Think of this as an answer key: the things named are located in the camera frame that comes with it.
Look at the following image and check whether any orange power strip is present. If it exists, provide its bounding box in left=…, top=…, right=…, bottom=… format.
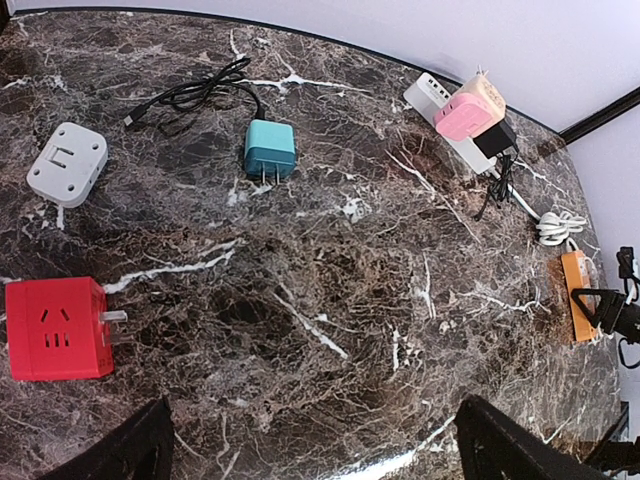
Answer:
left=561, top=250, right=598, bottom=343

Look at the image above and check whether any white power strip at back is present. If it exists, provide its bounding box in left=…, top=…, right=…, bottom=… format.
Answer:
left=403, top=72, right=504, bottom=174

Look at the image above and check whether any white coiled cable at back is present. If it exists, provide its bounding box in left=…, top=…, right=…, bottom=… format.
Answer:
left=489, top=164, right=589, bottom=246

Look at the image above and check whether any red cube socket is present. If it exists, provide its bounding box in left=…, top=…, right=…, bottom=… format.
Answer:
left=5, top=277, right=128, bottom=382

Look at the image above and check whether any white adapter plug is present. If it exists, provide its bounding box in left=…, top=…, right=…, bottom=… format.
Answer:
left=26, top=122, right=108, bottom=208

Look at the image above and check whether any beige cube socket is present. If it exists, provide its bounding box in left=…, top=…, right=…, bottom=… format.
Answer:
left=459, top=72, right=506, bottom=126

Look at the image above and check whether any pink plug adapter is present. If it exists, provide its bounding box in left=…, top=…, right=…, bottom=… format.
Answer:
left=433, top=93, right=491, bottom=141

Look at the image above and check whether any black charger cable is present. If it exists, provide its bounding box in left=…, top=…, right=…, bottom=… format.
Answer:
left=122, top=56, right=265, bottom=132

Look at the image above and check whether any black plug at back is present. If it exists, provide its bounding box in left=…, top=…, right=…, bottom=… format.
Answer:
left=472, top=119, right=517, bottom=159

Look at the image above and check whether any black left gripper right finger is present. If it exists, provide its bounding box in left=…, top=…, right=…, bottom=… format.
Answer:
left=455, top=395, right=605, bottom=479

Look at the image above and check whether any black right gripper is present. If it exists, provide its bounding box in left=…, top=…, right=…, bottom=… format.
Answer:
left=571, top=288, right=639, bottom=343

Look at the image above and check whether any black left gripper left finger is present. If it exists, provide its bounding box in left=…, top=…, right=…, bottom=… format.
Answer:
left=42, top=397, right=174, bottom=480

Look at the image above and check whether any teal usb charger plug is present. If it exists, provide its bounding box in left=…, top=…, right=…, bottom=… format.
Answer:
left=243, top=119, right=297, bottom=184

